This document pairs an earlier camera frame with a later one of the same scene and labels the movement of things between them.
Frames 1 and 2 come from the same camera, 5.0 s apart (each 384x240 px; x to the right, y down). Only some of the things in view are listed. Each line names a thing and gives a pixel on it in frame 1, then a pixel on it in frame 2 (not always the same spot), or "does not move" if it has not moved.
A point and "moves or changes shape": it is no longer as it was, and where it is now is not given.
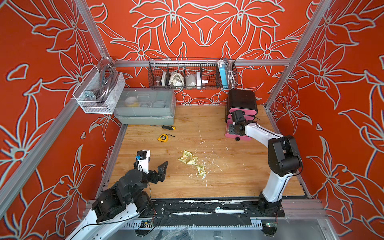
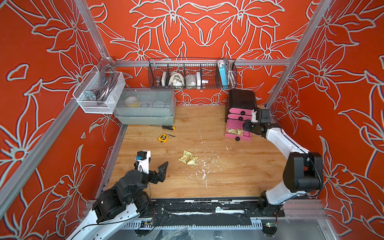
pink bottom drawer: x=237 y=137 does not move
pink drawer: x=246 y=117 does not move
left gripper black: x=161 y=173 does not move
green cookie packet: x=186 y=157 does not move
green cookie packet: x=201 y=171 moves or changes shape
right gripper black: x=230 y=130 -> x=245 y=126
